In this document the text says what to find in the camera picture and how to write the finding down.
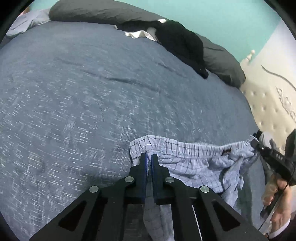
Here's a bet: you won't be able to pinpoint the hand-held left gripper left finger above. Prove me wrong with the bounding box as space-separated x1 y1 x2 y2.
29 153 148 241

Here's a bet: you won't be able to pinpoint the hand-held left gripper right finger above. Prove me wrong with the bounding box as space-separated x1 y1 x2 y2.
151 154 269 241

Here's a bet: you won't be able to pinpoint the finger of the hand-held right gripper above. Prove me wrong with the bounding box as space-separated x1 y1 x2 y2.
252 137 263 151

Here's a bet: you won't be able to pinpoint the blue plaid shorts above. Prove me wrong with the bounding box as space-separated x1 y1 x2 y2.
129 136 260 241

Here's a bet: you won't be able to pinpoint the person's right forearm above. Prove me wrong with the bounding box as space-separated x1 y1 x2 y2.
269 220 293 241

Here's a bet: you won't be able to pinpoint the person's right hand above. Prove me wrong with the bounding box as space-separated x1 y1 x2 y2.
262 176 292 231

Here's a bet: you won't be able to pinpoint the grey folded garment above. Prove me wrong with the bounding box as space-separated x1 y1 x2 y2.
253 130 287 153

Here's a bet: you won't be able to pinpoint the cream tufted headboard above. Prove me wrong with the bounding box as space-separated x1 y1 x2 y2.
239 50 296 151

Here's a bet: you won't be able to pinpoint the blue woven bedspread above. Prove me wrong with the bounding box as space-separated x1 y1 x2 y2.
0 20 266 241

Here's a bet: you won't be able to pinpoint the black garment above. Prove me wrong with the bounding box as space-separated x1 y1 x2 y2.
155 20 209 79

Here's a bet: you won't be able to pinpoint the white garment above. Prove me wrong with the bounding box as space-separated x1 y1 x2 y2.
125 19 167 42

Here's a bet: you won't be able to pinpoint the dark grey pillow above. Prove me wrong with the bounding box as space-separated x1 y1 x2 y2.
48 0 246 88

